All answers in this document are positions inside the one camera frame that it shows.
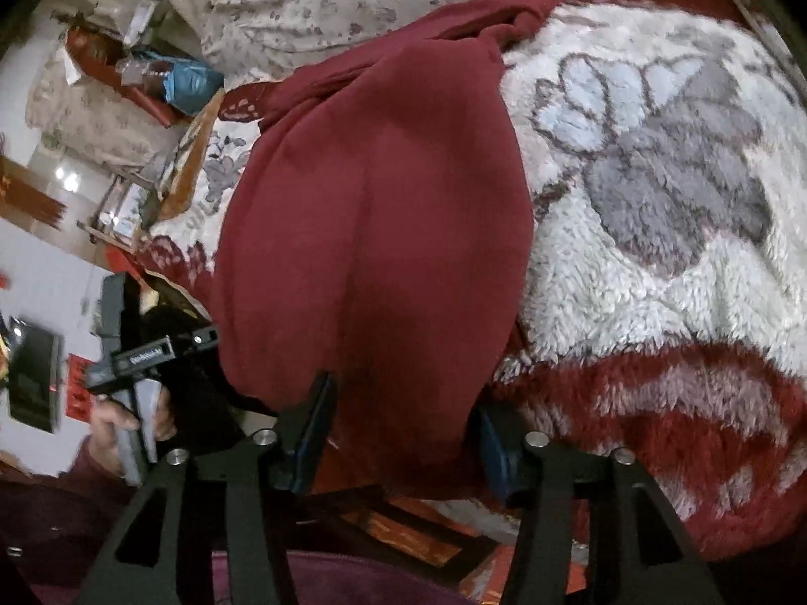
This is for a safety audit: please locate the person's left hand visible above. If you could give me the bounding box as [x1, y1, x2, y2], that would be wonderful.
[88, 387, 179, 476]

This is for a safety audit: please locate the blue plastic bag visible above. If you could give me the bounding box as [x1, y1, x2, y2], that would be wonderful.
[160, 56, 224, 117]

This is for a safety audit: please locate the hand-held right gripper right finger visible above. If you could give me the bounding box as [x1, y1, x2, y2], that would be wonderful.
[470, 406, 726, 605]

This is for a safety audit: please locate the red wall paper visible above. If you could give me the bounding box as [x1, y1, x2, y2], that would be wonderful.
[63, 353, 92, 420]

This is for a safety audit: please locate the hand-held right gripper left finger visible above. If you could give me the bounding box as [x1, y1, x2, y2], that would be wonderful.
[76, 371, 338, 605]

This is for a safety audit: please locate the floral pillow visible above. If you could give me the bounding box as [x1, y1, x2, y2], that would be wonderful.
[25, 72, 165, 168]

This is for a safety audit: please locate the maroon fleece garment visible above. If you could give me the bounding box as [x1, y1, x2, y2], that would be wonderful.
[211, 0, 574, 496]

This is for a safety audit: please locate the wooden chair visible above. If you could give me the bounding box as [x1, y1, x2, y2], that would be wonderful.
[79, 167, 165, 247]

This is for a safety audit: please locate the dark flat screen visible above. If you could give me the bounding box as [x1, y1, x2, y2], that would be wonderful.
[8, 318, 64, 435]

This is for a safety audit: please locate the floral bed quilt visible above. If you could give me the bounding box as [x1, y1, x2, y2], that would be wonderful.
[202, 0, 713, 86]

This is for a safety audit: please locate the person's left forearm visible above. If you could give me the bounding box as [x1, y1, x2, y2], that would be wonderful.
[0, 441, 158, 605]

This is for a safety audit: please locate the wooden stool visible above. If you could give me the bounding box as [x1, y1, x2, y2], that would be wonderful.
[303, 488, 499, 587]

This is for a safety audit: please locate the plush floral blanket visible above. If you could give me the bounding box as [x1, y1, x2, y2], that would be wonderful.
[135, 0, 807, 562]

